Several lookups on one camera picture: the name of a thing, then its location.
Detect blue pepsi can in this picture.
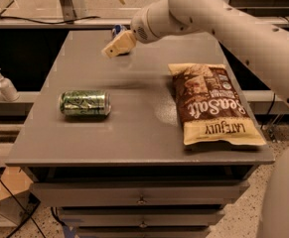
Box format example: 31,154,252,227
112,24,127,38

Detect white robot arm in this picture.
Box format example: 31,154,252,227
102,0,289,238

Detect green soda can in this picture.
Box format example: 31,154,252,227
59,90,111,116

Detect grey drawer cabinet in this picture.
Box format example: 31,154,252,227
4,29,276,238

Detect brown sea salt chip bag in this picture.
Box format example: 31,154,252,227
168,63,266,146

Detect white pump lotion bottle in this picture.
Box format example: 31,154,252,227
0,72,19,102

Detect top grey drawer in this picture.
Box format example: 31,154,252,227
31,180,249,207

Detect grey drawer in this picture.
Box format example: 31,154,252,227
59,207,224,228
76,227,211,238
31,180,249,207

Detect middle grey drawer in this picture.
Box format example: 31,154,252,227
59,207,224,228

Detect cardboard box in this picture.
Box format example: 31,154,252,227
0,167,33,227

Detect bottom grey drawer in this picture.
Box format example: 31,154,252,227
76,227,211,238

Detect black cable on shelf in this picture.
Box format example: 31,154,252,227
0,0,100,26

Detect left metal bracket post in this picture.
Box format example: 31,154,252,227
59,0,76,21

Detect black floor cable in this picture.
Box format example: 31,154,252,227
0,136,48,238

